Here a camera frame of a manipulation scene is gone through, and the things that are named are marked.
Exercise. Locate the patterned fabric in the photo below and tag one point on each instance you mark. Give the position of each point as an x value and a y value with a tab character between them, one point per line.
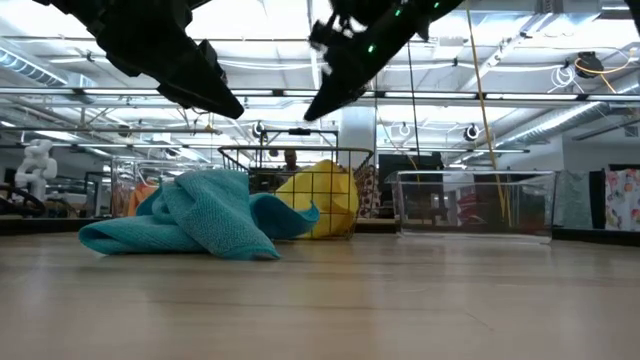
369	190

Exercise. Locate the blue microfiber towel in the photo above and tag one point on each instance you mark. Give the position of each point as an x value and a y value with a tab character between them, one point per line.
210	215

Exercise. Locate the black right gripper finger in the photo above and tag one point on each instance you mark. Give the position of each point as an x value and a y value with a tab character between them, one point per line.
335	97
345	70

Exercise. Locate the yellow microfiber towel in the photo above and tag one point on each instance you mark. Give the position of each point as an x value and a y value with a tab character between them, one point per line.
325	195

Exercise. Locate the floral cloth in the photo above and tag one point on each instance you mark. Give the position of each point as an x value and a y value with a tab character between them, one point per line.
622	200

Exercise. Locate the person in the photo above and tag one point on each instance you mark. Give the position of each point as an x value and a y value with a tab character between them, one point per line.
290	161

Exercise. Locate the orange microfiber towel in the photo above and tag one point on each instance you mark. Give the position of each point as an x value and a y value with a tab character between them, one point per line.
142	197

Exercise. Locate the grey cloth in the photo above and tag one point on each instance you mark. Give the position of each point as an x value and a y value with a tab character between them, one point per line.
572	200

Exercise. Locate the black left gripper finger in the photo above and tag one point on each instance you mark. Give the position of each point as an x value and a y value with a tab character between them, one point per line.
200	100
231	100

